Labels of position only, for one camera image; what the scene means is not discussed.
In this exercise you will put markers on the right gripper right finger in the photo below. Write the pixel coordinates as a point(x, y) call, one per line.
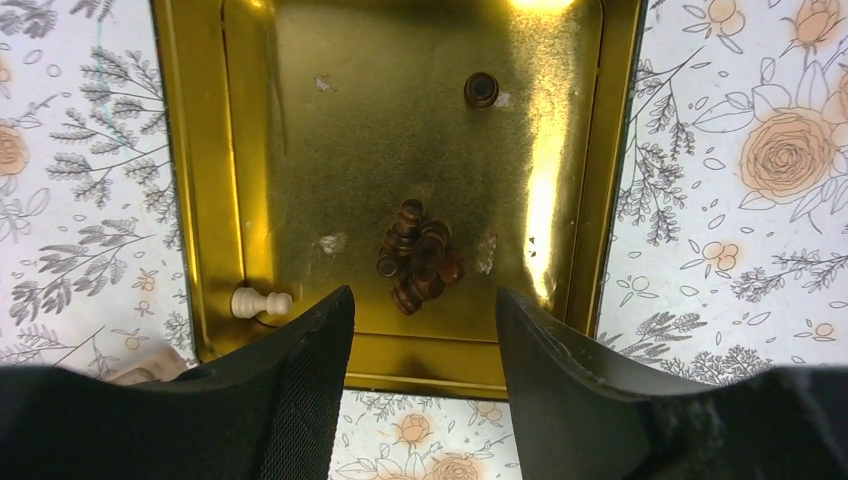
point(583, 411)

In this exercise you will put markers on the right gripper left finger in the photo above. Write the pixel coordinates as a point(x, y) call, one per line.
point(268, 410)

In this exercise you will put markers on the gold metal tin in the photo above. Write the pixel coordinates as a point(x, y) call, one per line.
point(298, 128)

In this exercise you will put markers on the white chess piece in tin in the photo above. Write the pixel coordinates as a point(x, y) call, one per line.
point(247, 302)

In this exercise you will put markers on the dark chess piece in tin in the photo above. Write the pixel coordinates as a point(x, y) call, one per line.
point(422, 276)
point(481, 90)
point(402, 235)

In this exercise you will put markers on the floral table cloth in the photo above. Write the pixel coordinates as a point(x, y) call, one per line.
point(727, 253)

